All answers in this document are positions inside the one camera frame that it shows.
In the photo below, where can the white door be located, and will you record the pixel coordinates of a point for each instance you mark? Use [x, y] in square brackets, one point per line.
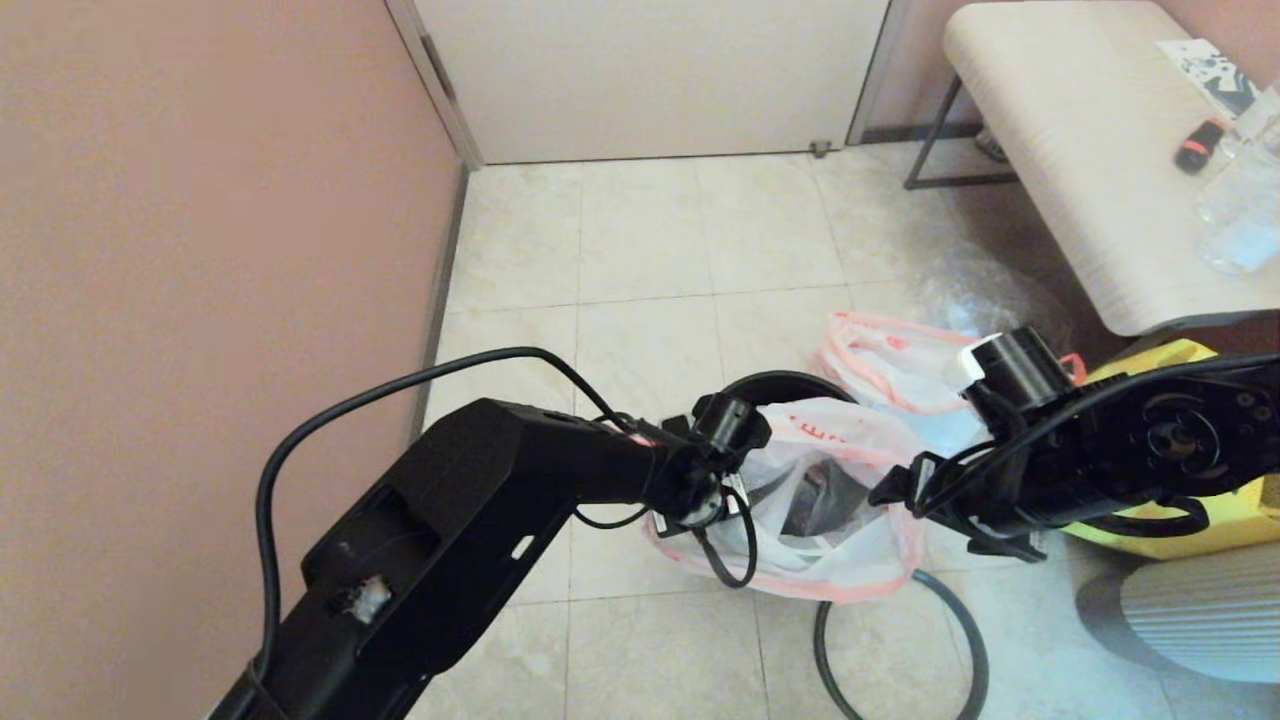
[650, 80]

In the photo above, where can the clear plastic bottle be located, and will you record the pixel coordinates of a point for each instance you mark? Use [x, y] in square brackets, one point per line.
[1240, 215]

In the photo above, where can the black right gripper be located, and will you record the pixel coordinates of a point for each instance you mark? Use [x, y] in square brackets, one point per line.
[990, 485]

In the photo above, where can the yellow tote bag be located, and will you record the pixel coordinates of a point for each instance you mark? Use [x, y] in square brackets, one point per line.
[1230, 520]

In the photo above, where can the black trash bin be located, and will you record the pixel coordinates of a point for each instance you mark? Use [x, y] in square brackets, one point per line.
[790, 378]

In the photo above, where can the dark grey shoe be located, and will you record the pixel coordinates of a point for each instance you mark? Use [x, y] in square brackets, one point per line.
[990, 147]

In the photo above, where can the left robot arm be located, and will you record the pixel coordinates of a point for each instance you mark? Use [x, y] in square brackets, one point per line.
[450, 520]

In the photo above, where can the grey ribbed round object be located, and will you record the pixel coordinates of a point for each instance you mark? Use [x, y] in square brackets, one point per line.
[1200, 620]

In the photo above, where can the beige table with metal legs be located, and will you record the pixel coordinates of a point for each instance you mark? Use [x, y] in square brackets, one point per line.
[1080, 150]

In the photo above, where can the black and orange small device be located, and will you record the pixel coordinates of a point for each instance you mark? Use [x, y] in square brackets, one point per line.
[1198, 146]

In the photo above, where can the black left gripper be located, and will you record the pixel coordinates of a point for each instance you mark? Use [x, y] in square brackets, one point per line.
[700, 505]

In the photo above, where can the black and white leaflet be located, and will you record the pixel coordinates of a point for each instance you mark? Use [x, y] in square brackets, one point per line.
[1205, 75]

